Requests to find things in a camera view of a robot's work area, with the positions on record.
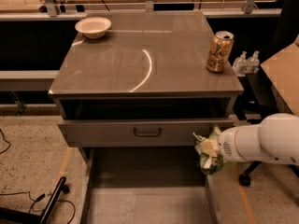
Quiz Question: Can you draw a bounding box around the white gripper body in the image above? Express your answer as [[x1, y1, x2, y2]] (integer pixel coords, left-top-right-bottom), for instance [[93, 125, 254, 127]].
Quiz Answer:
[[218, 127, 240, 161]]

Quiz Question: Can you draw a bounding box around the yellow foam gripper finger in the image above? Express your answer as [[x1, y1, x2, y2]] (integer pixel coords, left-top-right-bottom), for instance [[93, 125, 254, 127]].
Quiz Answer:
[[201, 139, 220, 157]]

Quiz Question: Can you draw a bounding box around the green jalapeno chip bag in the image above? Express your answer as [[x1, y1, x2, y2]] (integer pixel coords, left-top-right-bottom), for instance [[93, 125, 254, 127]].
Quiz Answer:
[[192, 126, 224, 175]]

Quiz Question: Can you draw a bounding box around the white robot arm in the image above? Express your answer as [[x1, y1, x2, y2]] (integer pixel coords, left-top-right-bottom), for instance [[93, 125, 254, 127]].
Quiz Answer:
[[193, 113, 299, 169]]

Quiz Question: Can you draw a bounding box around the grey open middle drawer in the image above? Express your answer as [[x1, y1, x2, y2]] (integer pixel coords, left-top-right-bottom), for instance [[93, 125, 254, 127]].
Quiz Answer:
[[80, 147, 222, 224]]

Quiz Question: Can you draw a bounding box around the grey metal drawer cabinet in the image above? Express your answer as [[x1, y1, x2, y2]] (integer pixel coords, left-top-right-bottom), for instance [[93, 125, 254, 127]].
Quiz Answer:
[[49, 11, 243, 223]]

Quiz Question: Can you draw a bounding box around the grey top drawer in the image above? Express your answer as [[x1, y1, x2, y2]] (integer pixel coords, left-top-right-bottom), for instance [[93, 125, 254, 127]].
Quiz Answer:
[[58, 119, 233, 147]]

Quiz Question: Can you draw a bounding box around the black office chair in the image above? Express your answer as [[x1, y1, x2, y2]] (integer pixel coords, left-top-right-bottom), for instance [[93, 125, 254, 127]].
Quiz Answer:
[[234, 73, 299, 186]]

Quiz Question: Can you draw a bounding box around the clear sanitizer bottle left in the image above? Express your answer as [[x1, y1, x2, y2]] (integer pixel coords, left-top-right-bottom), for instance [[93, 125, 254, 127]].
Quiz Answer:
[[233, 51, 247, 76]]

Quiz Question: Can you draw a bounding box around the clear sanitizer bottle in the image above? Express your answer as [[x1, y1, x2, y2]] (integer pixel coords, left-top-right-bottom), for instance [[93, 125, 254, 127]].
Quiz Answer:
[[233, 51, 247, 76], [246, 50, 260, 73]]

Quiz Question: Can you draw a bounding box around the clear sanitizer bottle right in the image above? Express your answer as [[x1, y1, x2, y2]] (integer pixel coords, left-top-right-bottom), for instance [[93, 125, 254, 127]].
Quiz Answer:
[[246, 50, 260, 73]]

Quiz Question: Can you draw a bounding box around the gold soda can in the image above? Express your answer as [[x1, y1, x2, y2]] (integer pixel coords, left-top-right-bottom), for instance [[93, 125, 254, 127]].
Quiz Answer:
[[206, 31, 234, 73]]

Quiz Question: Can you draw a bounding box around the white paper bowl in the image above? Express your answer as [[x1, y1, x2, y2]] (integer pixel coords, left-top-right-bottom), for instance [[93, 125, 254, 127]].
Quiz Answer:
[[75, 17, 111, 39]]

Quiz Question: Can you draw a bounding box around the black stand leg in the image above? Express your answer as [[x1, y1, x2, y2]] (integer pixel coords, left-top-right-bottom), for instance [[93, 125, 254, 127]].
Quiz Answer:
[[0, 176, 70, 224]]

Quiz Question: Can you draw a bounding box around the black drawer handle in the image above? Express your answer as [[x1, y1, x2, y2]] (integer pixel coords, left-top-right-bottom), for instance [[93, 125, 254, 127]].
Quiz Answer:
[[134, 128, 162, 137]]

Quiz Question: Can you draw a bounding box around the black floor cable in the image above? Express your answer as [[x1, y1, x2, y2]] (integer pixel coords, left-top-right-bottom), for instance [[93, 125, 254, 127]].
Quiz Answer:
[[0, 128, 77, 224]]

